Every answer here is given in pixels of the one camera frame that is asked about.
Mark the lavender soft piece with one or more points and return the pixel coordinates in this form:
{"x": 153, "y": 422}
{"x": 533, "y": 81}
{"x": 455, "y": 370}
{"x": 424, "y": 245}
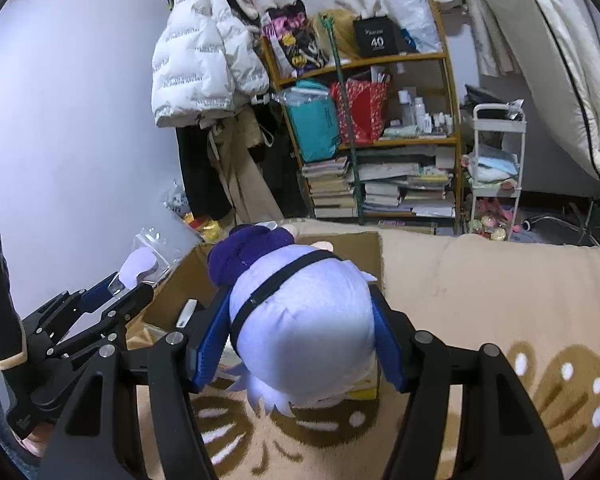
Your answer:
{"x": 137, "y": 265}

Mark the white mattress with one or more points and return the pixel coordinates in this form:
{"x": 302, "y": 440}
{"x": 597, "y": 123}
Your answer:
{"x": 555, "y": 60}

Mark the beige patterned blanket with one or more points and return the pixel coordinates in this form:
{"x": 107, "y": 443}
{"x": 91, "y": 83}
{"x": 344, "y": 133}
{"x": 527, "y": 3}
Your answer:
{"x": 480, "y": 285}

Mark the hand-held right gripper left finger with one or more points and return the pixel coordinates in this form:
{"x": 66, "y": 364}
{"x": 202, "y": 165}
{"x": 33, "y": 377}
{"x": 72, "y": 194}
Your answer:
{"x": 210, "y": 345}

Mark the pile of papers and books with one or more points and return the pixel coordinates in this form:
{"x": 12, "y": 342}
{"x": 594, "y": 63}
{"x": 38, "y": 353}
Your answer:
{"x": 405, "y": 185}

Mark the metal chair legs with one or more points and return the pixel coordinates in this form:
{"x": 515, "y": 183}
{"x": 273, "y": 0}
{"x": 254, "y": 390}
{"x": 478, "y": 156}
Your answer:
{"x": 580, "y": 225}

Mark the white plastic bag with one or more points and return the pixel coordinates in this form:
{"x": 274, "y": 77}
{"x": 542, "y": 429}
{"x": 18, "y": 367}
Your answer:
{"x": 410, "y": 10}

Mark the black hanging coat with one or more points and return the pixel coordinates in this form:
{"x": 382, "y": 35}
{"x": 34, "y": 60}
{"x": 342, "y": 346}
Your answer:
{"x": 200, "y": 175}

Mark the beige hanging coat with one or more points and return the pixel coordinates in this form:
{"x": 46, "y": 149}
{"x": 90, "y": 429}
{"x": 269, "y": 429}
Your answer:
{"x": 240, "y": 185}

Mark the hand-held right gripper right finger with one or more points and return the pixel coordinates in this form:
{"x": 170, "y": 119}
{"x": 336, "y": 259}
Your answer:
{"x": 392, "y": 355}

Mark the tan bag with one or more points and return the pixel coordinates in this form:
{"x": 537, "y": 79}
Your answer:
{"x": 342, "y": 35}

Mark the small white packet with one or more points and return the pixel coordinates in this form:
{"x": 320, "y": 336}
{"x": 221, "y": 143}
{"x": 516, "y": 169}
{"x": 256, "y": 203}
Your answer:
{"x": 186, "y": 312}

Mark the green pole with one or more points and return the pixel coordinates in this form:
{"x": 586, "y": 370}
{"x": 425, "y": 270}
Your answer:
{"x": 344, "y": 110}

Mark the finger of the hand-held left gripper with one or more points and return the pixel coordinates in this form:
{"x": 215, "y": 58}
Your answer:
{"x": 97, "y": 294}
{"x": 125, "y": 305}

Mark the white trolley cart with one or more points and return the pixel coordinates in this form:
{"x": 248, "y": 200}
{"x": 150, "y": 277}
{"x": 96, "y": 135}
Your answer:
{"x": 521, "y": 170}

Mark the dark hanging clothes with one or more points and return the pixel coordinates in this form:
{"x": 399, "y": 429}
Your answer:
{"x": 280, "y": 180}

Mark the printed cardboard box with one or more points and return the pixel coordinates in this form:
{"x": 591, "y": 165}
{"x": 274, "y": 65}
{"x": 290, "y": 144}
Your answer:
{"x": 350, "y": 250}

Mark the row of white bottles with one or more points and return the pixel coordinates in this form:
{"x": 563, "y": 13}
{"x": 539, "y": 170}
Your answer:
{"x": 420, "y": 110}

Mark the black box with 40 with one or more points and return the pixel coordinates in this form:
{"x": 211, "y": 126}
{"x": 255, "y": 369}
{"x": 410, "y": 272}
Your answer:
{"x": 375, "y": 35}

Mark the pile of small plush toys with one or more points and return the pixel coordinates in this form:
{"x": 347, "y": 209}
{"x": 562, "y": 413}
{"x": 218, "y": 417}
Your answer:
{"x": 490, "y": 220}

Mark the wooden shelf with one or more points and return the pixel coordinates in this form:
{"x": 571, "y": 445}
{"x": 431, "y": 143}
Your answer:
{"x": 380, "y": 61}

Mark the lavender-haired plush doll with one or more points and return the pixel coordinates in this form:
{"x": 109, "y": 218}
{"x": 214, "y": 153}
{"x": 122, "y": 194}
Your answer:
{"x": 300, "y": 335}

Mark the clear plastic packet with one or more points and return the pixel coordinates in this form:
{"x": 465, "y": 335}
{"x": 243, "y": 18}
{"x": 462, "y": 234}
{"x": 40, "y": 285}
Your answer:
{"x": 152, "y": 242}

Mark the white puffer jacket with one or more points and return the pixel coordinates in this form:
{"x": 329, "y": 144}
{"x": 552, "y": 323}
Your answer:
{"x": 200, "y": 60}

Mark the light blue folded cloth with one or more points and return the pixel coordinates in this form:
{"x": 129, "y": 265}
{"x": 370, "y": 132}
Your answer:
{"x": 490, "y": 167}

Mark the red patterned bag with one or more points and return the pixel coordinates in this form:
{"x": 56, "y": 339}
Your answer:
{"x": 367, "y": 110}

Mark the stack of books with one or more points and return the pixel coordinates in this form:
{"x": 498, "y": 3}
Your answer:
{"x": 330, "y": 185}

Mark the plastic bag of toys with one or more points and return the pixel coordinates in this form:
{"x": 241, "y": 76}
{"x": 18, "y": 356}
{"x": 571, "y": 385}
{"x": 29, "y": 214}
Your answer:
{"x": 205, "y": 225}

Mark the teal bag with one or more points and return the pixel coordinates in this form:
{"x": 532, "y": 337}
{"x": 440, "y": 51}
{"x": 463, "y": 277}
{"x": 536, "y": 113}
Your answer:
{"x": 312, "y": 125}

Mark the floral printed bag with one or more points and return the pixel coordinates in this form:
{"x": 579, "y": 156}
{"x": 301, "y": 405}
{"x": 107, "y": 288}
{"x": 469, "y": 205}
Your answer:
{"x": 295, "y": 40}

